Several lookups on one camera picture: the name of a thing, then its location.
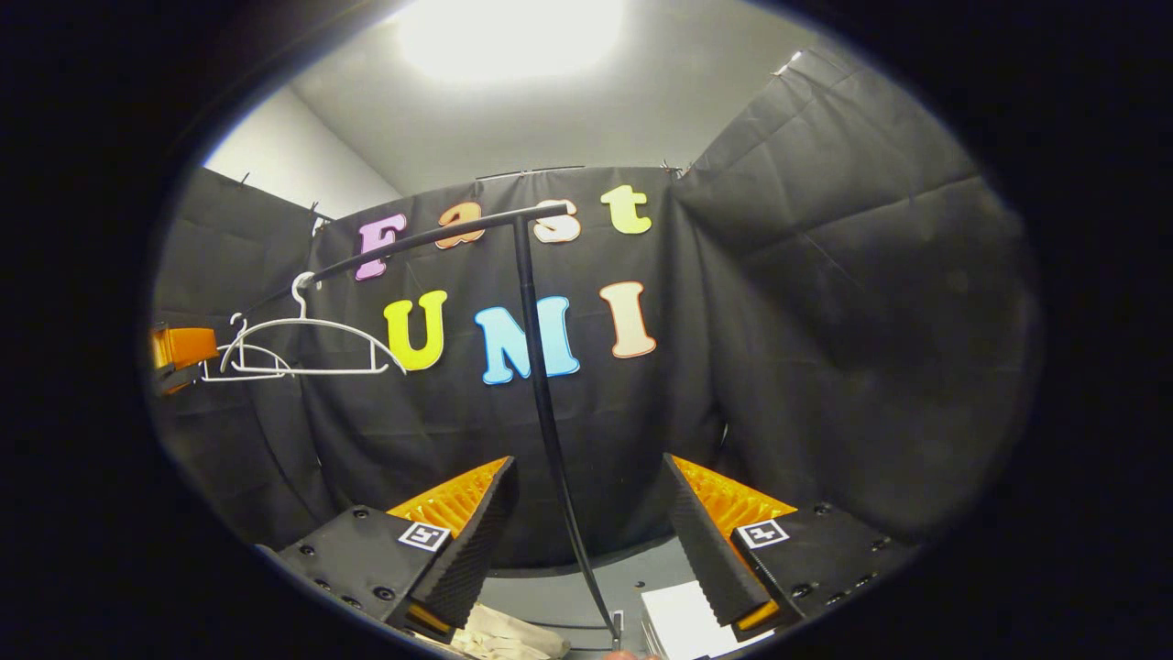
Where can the white plastic hanger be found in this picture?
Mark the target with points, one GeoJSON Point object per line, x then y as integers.
{"type": "Point", "coordinates": [321, 370]}
{"type": "Point", "coordinates": [220, 378]}

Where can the black clothes rail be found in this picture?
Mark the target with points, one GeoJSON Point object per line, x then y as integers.
{"type": "Point", "coordinates": [541, 367]}

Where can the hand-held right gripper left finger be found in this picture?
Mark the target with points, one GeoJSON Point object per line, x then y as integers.
{"type": "Point", "coordinates": [472, 550]}

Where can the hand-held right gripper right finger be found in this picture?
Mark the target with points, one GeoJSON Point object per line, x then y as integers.
{"type": "Point", "coordinates": [710, 550]}

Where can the ceiling light panel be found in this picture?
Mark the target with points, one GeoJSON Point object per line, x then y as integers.
{"type": "Point", "coordinates": [509, 37]}

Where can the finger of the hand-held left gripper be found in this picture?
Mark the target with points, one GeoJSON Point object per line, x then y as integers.
{"type": "Point", "coordinates": [188, 346]}

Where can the white sheet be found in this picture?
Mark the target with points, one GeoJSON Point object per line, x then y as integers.
{"type": "Point", "coordinates": [683, 623]}

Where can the cream white shirt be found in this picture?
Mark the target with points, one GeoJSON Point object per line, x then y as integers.
{"type": "Point", "coordinates": [509, 637]}

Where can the black backdrop cloth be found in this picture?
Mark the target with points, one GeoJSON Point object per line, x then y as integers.
{"type": "Point", "coordinates": [825, 321]}

